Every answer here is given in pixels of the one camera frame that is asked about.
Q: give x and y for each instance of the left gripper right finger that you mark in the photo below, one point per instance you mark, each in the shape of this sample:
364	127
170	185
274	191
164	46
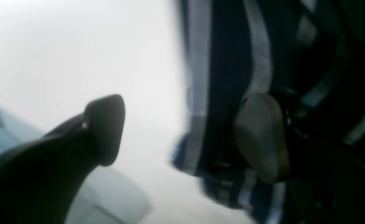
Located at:
325	179

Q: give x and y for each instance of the navy white striped t-shirt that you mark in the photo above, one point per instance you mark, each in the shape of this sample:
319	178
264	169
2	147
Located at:
309	54

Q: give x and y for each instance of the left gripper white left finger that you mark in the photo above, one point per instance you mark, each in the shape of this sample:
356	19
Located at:
40	179

